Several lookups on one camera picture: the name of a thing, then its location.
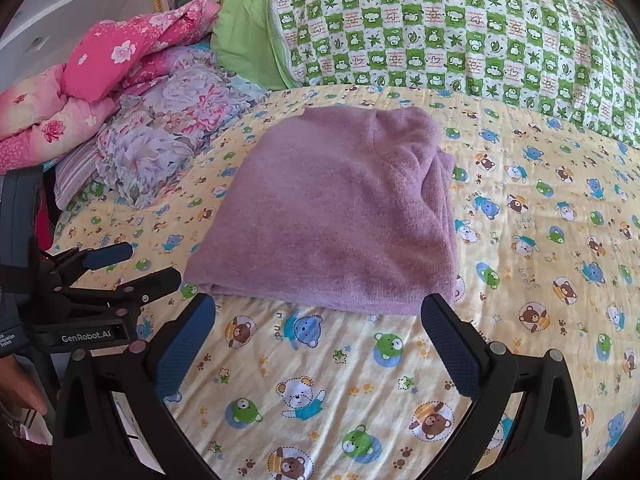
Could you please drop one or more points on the pink floral quilt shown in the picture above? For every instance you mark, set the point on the pink floral quilt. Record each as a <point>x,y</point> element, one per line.
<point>100,60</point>

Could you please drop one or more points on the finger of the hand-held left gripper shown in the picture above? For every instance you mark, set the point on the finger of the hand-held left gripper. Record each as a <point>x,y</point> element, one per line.
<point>107,255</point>
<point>155,280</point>

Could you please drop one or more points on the purple floral pillow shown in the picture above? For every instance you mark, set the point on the purple floral pillow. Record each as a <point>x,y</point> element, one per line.
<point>165,125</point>

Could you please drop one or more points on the white cabinet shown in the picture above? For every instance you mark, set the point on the white cabinet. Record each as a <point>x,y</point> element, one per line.
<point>75,5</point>

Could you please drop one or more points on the striped pillow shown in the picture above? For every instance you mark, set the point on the striped pillow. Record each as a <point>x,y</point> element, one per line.
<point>75,175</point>

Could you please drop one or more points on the yellow bear print bedsheet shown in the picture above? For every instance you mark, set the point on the yellow bear print bedsheet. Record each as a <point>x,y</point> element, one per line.
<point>525,260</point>

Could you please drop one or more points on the purple knit garment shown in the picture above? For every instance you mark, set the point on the purple knit garment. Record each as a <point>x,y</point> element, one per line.
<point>325,210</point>

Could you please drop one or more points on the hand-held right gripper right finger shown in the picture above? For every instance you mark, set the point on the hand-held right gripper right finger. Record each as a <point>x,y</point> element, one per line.
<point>452,345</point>

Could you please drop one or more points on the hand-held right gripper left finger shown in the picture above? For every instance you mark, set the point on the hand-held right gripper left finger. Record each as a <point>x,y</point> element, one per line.
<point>185,345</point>

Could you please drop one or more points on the person's left hand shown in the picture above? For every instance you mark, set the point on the person's left hand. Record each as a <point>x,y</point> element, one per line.
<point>22,385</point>

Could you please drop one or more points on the green checkered quilt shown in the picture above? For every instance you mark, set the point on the green checkered quilt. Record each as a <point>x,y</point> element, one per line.
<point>450,25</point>

